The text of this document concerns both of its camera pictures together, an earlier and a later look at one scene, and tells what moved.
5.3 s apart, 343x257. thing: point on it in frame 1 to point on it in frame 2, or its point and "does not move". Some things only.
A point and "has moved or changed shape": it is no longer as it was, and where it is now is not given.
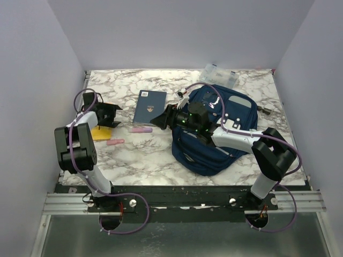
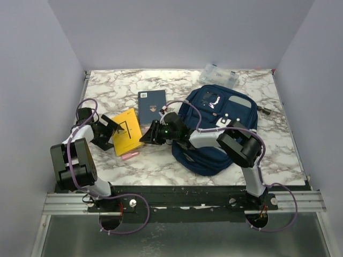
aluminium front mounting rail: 67,203 does not move
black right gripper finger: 165,119 to 153,135
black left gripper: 111,109 to 111,131
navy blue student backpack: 229,108 does not move
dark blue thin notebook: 149,104 does not move
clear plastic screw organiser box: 211,74 does not move
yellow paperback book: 104,133 has moved or changed shape
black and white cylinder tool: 264,110 does not move
